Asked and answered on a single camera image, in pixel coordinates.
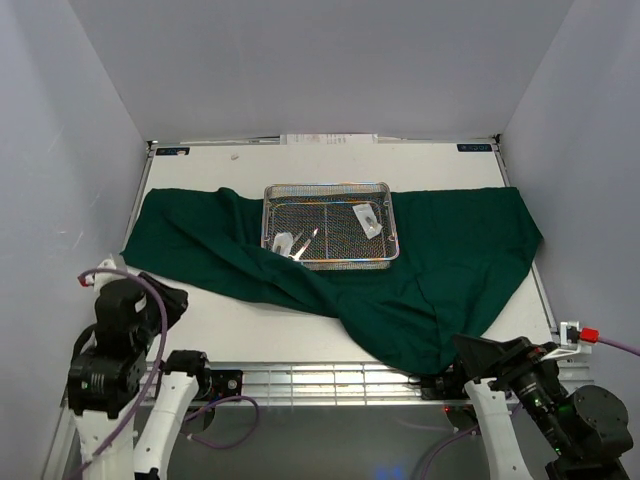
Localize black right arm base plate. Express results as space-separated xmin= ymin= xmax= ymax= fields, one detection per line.
xmin=408 ymin=369 xmax=468 ymax=400

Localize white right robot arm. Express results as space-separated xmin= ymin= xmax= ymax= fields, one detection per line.
xmin=451 ymin=322 xmax=634 ymax=479

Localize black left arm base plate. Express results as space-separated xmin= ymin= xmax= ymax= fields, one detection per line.
xmin=201 ymin=369 xmax=244 ymax=402

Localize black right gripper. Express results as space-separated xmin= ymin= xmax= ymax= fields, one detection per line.
xmin=450 ymin=330 xmax=577 ymax=454

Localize clear pouch in tray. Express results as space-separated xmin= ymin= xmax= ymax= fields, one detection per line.
xmin=271 ymin=232 xmax=294 ymax=257
xmin=352 ymin=203 xmax=382 ymax=239

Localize silver surgical scissors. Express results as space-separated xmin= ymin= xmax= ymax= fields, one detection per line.
xmin=289 ymin=228 xmax=319 ymax=261

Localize blue label left corner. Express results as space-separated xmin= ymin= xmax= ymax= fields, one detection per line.
xmin=155 ymin=147 xmax=190 ymax=156

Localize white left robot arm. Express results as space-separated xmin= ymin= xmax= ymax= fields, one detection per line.
xmin=67 ymin=257 xmax=212 ymax=479

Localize white paper sheet at back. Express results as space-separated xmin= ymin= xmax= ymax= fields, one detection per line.
xmin=280 ymin=133 xmax=378 ymax=145

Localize aluminium front frame rail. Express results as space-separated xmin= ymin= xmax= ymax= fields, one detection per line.
xmin=62 ymin=363 xmax=601 ymax=407

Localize dark green surgical drape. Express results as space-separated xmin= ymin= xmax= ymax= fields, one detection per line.
xmin=122 ymin=188 xmax=542 ymax=375

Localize blue label right corner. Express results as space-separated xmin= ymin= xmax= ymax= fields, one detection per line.
xmin=456 ymin=143 xmax=493 ymax=152

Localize clear pouch right in tray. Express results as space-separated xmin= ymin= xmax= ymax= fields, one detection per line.
xmin=352 ymin=203 xmax=382 ymax=239

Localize metal wire mesh tray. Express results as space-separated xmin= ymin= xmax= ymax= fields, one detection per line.
xmin=261 ymin=182 xmax=400 ymax=271

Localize clear pouch left in tray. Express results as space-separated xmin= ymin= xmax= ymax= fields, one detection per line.
xmin=271 ymin=232 xmax=294 ymax=257

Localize blue label corner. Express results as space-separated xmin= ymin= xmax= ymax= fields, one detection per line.
xmin=155 ymin=147 xmax=190 ymax=156
xmin=456 ymin=143 xmax=493 ymax=152

